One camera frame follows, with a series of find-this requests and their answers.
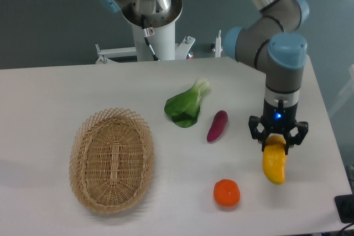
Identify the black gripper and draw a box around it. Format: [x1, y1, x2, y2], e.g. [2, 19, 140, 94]
[248, 100, 308, 155]

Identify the yellow mango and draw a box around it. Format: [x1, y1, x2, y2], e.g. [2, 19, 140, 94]
[262, 135, 287, 185]

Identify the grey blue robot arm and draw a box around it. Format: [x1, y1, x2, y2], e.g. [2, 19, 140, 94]
[99, 0, 309, 150]

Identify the purple sweet potato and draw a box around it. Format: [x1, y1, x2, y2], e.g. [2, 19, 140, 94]
[206, 110, 228, 142]

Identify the orange tangerine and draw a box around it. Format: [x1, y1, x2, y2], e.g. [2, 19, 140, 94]
[213, 179, 241, 207]

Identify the black device at table edge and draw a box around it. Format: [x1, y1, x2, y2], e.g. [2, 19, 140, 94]
[334, 194, 353, 223]

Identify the green bok choy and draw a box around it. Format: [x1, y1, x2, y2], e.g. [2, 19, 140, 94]
[164, 78, 210, 128]

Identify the woven wicker basket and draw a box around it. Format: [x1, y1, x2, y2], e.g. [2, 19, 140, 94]
[69, 108, 154, 214]

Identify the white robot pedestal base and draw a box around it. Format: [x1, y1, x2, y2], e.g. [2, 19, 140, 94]
[96, 0, 196, 64]

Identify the black cable on pedestal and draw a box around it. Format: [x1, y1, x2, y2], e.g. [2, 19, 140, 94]
[140, 14, 160, 62]

